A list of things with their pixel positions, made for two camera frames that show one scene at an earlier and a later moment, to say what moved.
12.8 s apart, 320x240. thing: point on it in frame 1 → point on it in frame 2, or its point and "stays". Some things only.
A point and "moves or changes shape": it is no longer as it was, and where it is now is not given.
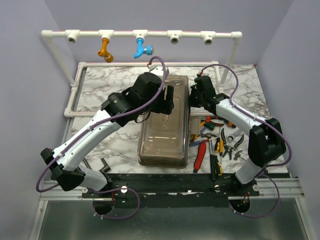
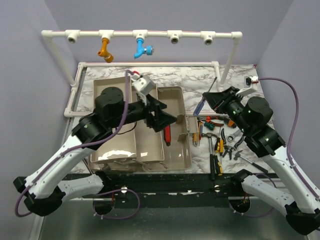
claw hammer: x=212 y=162 stays
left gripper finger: x=169 y=96 → x=162 y=119
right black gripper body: x=195 y=99 → x=233 y=107
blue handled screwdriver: x=198 y=143 → x=202 y=100
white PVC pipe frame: x=140 y=37 stays
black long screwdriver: x=212 y=164 stays
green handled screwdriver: x=210 y=126 stays
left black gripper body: x=159 y=105 → x=143 y=107
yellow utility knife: x=221 y=146 stays
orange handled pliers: x=217 y=121 stays
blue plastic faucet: x=141 y=50 stays
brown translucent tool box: x=163 y=138 moves or changes shape
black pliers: x=240 y=141 stays
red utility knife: x=199 y=156 → x=167 y=135
